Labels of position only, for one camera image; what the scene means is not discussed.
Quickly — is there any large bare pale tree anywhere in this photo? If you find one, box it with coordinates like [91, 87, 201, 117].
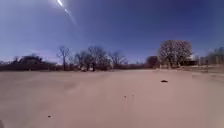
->
[157, 39, 194, 69]

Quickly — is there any clump of bare trees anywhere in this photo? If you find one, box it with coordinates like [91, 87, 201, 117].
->
[145, 55, 160, 69]

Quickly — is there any group of bare trees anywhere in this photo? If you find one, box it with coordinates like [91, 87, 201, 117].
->
[203, 46, 224, 66]

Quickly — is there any small white building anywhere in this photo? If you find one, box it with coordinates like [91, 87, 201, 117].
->
[79, 65, 88, 72]

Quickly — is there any distant line of bushes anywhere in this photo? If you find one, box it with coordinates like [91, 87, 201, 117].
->
[0, 60, 158, 72]

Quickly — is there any big dark bare tree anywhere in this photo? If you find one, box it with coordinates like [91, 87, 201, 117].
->
[73, 45, 112, 72]

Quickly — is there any thin bare tree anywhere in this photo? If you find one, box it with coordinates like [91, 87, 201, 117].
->
[55, 45, 71, 71]

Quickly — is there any dark building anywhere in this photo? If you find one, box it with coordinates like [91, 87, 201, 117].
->
[11, 54, 57, 71]

